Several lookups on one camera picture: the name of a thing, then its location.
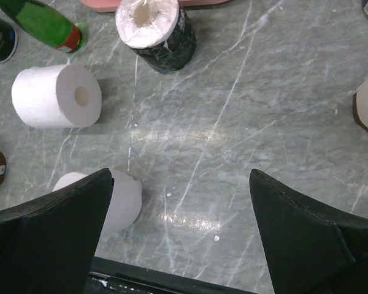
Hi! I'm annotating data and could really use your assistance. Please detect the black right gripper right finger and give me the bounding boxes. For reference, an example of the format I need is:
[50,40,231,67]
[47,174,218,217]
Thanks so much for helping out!
[249,169,368,293]

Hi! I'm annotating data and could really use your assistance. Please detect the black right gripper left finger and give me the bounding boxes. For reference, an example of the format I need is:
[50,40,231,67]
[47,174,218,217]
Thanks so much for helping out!
[0,168,113,293]

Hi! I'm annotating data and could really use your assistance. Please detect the white paper towel roll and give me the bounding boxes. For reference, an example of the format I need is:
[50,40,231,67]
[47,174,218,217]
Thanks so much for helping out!
[11,64,102,129]
[41,170,142,240]

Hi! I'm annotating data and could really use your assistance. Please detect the pink three tier shelf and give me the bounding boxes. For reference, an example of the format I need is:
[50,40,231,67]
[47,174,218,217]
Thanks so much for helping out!
[79,0,234,15]

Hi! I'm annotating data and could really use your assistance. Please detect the black wrapped tissue roll left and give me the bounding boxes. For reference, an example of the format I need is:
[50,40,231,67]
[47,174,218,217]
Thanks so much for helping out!
[0,18,18,62]

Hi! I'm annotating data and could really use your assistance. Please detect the green glass bottle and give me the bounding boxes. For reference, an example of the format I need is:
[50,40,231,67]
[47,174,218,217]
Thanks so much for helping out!
[0,0,83,53]

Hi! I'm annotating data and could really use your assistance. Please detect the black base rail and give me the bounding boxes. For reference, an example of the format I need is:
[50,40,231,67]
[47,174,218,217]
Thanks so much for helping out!
[83,257,246,294]

